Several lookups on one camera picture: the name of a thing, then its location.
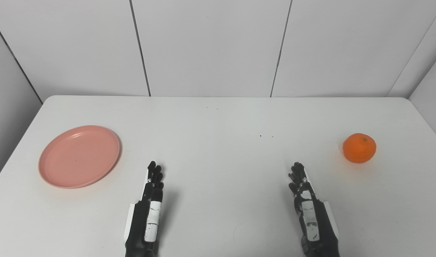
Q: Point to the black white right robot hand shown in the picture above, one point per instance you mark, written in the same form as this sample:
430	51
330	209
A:
325	232

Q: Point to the orange fruit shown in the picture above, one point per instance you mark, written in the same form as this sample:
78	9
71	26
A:
359	148

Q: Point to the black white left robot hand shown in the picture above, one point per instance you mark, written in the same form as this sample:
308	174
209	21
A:
137	228

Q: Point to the pink round plate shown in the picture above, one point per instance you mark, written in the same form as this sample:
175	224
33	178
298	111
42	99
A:
79	157

